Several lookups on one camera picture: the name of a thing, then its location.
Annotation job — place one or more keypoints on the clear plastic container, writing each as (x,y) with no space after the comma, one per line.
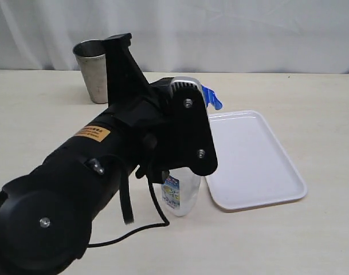
(180,191)

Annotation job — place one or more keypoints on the white backdrop curtain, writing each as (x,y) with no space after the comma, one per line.
(182,36)

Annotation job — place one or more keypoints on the white plastic tray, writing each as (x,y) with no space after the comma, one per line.
(254,170)

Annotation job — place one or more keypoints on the blue plastic container lid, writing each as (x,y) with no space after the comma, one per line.
(211,98)

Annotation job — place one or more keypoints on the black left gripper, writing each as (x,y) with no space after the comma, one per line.
(167,126)

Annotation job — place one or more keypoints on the stainless steel cup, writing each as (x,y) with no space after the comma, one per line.
(90,56)

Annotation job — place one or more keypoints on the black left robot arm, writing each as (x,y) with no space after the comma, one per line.
(46,216)

